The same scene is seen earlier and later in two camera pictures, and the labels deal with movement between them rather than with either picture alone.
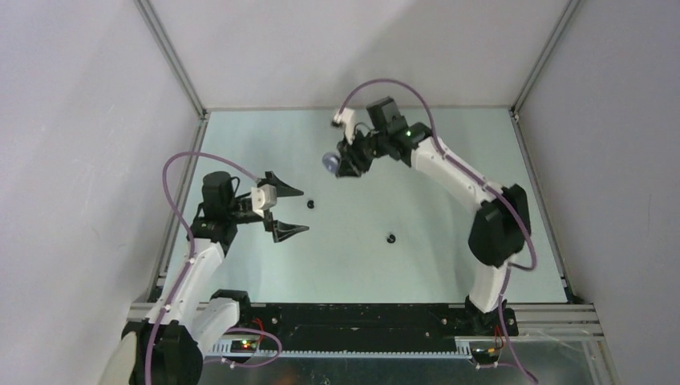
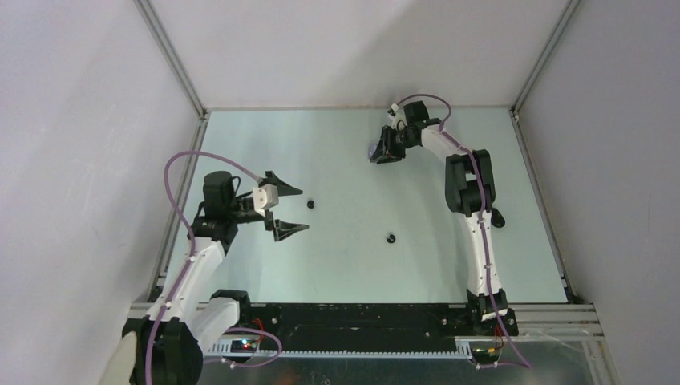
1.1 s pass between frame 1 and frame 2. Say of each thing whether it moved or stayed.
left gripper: stayed
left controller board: stayed
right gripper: moved
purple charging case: moved
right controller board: stayed
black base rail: stayed
